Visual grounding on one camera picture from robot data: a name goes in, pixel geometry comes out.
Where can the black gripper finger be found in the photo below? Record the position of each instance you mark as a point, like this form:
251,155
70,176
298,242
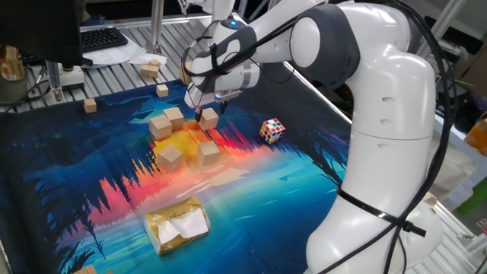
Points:
198,115
223,107

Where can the white emergency stop box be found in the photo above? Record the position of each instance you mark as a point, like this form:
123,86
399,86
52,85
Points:
72,79

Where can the gold tissue pack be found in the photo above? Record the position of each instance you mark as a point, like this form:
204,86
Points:
167,220

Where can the aluminium diagonal strut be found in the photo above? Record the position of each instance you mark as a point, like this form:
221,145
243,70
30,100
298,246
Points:
452,15

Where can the grey round container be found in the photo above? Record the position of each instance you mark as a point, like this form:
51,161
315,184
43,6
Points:
11,91

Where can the black monitor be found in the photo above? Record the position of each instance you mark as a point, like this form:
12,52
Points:
38,26

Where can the aluminium upright bracket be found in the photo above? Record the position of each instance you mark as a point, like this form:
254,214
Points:
55,81

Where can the aluminium upright post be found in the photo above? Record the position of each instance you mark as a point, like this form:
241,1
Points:
156,26

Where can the Rubik's cube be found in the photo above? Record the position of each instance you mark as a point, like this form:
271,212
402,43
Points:
272,131

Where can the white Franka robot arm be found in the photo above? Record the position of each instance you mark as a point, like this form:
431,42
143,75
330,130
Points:
388,152

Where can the white paper sheets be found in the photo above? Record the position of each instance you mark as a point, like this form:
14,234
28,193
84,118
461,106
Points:
114,56

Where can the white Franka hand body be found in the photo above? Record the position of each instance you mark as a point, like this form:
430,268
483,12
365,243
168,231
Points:
198,99

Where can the white robot arm with gripper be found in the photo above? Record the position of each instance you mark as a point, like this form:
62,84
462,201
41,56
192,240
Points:
222,9

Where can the black keyboard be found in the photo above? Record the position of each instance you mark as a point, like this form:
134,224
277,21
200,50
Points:
100,38

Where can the colourful sunset printed mat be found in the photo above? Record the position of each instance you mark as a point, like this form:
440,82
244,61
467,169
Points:
266,213

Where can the orange box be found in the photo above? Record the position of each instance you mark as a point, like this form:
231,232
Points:
477,137

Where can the white crumpled paper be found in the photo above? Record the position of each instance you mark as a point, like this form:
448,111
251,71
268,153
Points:
142,59

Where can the green bin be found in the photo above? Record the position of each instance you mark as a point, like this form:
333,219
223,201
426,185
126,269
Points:
475,198

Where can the wooden block piece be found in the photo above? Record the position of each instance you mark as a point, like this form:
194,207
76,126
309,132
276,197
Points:
85,270

